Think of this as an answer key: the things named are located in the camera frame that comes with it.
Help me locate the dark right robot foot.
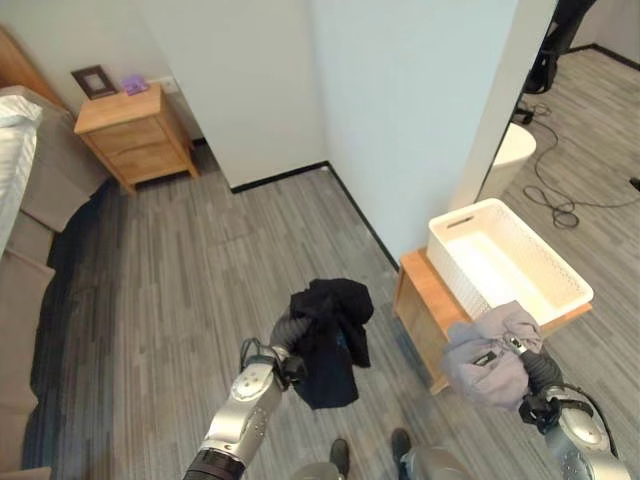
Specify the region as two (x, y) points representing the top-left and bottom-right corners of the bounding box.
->
(390, 427), (413, 470)

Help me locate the grey garment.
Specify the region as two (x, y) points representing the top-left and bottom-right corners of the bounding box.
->
(438, 299), (547, 412)

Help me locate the black floor cable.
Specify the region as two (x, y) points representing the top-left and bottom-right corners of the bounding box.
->
(518, 101), (640, 229)

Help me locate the low wooden table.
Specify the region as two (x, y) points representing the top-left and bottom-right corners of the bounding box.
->
(392, 249), (594, 397)

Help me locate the wooden headboard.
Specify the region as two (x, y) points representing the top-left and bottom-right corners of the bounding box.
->
(0, 24), (67, 109)

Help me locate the black garment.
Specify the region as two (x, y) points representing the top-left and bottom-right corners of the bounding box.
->
(289, 278), (376, 412)

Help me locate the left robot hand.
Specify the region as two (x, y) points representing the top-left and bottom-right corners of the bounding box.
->
(269, 304), (315, 352)

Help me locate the dark robot foot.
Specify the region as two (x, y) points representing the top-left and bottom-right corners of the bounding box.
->
(329, 438), (351, 474)
(390, 427), (413, 470)

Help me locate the white rounded tub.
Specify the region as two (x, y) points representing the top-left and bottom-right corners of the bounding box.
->
(491, 122), (538, 189)

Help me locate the silver right robot leg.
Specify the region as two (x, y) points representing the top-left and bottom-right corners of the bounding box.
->
(399, 445), (489, 480)

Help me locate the wooden nightstand with drawers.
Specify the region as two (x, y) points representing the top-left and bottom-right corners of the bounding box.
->
(73, 82), (201, 196)

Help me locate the dark picture frame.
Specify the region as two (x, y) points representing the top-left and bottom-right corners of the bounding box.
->
(70, 64), (120, 101)

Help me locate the person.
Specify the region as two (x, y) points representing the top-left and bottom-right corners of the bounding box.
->
(542, 0), (587, 56)

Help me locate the dark left robot foot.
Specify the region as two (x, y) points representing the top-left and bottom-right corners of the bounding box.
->
(329, 438), (351, 474)

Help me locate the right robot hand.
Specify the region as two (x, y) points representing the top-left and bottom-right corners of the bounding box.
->
(506, 335), (563, 397)

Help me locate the silver left robot leg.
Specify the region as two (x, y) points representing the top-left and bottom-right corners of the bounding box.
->
(294, 462), (341, 480)

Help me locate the silver robot leg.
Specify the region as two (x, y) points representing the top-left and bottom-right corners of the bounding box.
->
(294, 462), (341, 480)
(399, 445), (489, 480)

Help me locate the white plastic laundry basket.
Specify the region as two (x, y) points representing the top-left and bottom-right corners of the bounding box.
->
(426, 197), (595, 322)

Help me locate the white bedding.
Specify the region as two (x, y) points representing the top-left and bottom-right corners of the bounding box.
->
(0, 94), (42, 257)

